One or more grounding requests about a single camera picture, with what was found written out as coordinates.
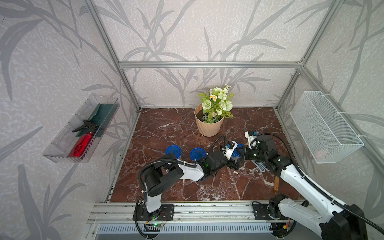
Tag blue-lidded clear kit cup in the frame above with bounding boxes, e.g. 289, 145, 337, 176
190, 147, 207, 161
232, 144, 245, 160
165, 145, 182, 159

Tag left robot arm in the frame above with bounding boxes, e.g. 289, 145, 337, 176
138, 144, 237, 214

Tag red spray bottle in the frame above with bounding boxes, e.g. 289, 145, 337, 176
70, 132, 94, 158

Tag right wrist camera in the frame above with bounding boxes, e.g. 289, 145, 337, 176
245, 131, 259, 149

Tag beige flower pot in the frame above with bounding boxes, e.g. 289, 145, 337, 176
194, 104, 224, 137

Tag pink item in basket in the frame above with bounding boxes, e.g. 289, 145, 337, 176
315, 149, 330, 162

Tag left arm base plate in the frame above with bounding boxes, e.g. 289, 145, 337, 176
133, 204, 175, 221

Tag clear plastic wall tray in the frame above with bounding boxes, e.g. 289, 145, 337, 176
43, 94, 120, 164

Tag aluminium front rail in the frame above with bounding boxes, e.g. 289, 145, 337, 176
86, 201, 340, 224

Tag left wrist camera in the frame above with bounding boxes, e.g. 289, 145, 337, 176
220, 141, 238, 160

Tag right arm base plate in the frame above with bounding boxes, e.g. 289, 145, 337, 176
252, 201, 288, 221

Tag wooden handled brush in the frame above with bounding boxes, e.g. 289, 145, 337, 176
274, 176, 280, 192

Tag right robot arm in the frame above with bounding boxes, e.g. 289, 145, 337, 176
243, 131, 384, 240

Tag green white artificial flowers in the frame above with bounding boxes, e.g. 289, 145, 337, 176
198, 85, 235, 124

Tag white blue dotted work glove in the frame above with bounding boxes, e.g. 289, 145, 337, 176
252, 161, 269, 173

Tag white wire mesh basket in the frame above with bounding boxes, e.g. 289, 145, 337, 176
290, 91, 365, 164

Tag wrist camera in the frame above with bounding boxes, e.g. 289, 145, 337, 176
220, 141, 238, 160
245, 131, 259, 149

